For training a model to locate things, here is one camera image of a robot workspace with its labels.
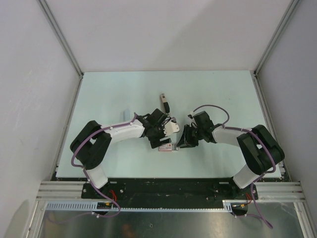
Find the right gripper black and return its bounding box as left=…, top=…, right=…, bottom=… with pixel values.
left=177, top=124, right=204, bottom=148

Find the beige black stapler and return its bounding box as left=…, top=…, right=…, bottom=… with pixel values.
left=160, top=94, right=170, bottom=117

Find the red staple box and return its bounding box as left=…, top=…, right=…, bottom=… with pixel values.
left=158, top=143, right=179, bottom=152

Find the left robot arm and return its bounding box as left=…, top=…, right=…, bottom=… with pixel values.
left=70, top=109, right=179, bottom=198

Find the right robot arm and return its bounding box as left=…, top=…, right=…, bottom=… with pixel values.
left=177, top=111, right=285, bottom=199

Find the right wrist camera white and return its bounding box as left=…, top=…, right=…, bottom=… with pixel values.
left=188, top=111, right=194, bottom=119

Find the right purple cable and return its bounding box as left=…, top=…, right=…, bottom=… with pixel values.
left=191, top=104, right=276, bottom=229

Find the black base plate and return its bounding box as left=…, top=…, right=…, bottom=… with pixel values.
left=81, top=178, right=258, bottom=209

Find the grey slotted cable duct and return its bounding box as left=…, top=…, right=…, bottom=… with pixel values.
left=44, top=199, right=233, bottom=213

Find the aluminium frame rail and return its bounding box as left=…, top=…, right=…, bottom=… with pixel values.
left=36, top=181, right=306, bottom=203

